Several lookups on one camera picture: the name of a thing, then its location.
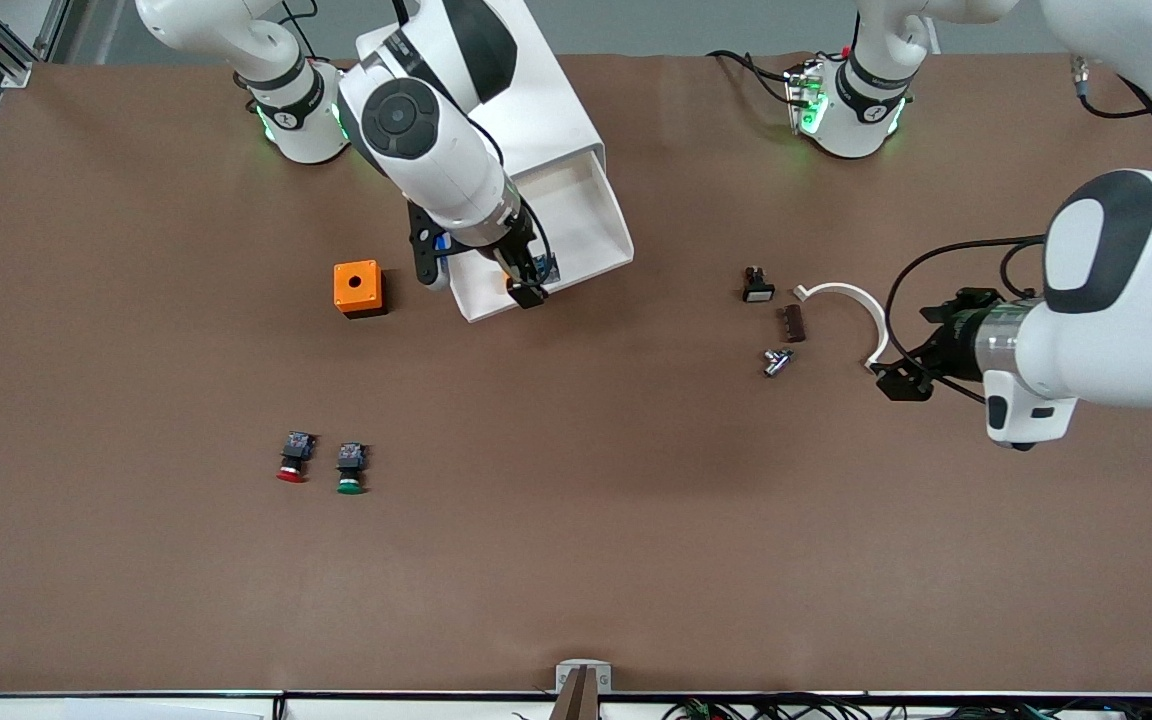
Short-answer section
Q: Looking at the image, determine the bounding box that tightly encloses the red push button switch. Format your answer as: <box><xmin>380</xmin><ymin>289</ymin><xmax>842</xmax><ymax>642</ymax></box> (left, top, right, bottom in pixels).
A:
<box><xmin>275</xmin><ymin>431</ymin><xmax>318</xmax><ymax>484</ymax></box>

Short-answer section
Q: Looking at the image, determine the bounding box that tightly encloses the black cable bundle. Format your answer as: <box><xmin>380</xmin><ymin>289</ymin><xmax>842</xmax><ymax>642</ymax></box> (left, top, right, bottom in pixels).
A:
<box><xmin>661</xmin><ymin>693</ymin><xmax>1152</xmax><ymax>720</ymax></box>

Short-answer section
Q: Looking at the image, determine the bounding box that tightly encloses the yellow push button switch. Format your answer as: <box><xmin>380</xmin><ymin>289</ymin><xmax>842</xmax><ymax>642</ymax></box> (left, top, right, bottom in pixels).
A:
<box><xmin>503</xmin><ymin>252</ymin><xmax>562</xmax><ymax>287</ymax></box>

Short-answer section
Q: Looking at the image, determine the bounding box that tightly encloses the white semicircular clamp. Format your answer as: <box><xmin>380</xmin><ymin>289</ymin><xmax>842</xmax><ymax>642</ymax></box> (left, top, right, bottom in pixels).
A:
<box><xmin>793</xmin><ymin>282</ymin><xmax>891</xmax><ymax>376</ymax></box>

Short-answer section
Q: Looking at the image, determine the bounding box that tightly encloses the black base cable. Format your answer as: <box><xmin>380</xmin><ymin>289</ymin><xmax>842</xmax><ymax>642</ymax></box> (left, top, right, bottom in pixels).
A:
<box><xmin>706</xmin><ymin>48</ymin><xmax>799</xmax><ymax>107</ymax></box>

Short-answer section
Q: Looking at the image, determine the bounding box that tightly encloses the green push button switch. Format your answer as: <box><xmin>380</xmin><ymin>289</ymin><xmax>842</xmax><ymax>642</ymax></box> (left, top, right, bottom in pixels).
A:
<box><xmin>335</xmin><ymin>443</ymin><xmax>369</xmax><ymax>496</ymax></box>

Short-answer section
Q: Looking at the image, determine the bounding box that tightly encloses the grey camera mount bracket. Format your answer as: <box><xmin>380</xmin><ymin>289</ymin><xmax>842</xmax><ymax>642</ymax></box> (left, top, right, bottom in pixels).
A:
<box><xmin>548</xmin><ymin>659</ymin><xmax>613</xmax><ymax>720</ymax></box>

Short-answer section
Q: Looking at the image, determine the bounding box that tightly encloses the orange box with hole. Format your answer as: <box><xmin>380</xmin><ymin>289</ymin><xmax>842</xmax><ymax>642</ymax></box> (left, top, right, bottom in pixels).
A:
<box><xmin>333</xmin><ymin>260</ymin><xmax>388</xmax><ymax>320</ymax></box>

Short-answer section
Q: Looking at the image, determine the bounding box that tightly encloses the aluminium frame profile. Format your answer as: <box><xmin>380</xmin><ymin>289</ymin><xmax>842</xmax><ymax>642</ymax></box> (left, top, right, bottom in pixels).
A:
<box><xmin>0</xmin><ymin>0</ymin><xmax>69</xmax><ymax>90</ymax></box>

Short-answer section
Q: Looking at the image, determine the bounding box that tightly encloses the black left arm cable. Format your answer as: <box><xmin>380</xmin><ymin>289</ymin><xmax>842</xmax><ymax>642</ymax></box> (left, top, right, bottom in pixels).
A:
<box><xmin>883</xmin><ymin>234</ymin><xmax>1049</xmax><ymax>407</ymax></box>

